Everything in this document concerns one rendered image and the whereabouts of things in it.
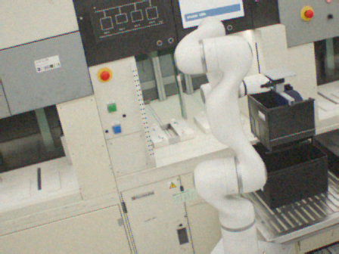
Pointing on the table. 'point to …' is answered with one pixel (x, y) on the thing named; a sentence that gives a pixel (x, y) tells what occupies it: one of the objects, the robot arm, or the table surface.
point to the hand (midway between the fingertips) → (277, 78)
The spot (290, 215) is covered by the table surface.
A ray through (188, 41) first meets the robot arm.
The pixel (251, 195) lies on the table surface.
